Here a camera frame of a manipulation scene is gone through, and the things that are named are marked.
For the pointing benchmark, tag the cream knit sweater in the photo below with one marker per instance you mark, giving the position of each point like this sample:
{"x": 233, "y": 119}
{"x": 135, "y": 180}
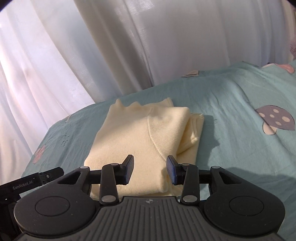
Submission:
{"x": 150, "y": 133}

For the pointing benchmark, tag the white sheer curtain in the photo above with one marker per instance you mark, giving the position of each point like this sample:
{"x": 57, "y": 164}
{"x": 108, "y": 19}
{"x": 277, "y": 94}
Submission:
{"x": 59, "y": 56}

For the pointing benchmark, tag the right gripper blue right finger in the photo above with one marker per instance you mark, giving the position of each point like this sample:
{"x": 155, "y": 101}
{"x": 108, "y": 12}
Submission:
{"x": 175, "y": 170}

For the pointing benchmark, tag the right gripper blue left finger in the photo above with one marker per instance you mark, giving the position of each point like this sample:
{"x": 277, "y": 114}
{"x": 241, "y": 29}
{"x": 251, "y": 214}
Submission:
{"x": 127, "y": 169}

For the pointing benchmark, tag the teal mushroom print bedsheet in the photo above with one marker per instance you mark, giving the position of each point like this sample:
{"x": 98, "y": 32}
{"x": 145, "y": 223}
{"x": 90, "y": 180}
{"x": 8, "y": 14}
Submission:
{"x": 249, "y": 127}

